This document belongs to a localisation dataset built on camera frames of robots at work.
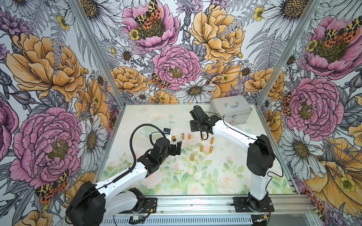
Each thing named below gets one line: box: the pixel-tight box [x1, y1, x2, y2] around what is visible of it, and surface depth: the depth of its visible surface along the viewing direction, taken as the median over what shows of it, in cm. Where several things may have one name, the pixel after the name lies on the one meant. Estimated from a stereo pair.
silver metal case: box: [208, 94, 253, 127], surface depth 102 cm
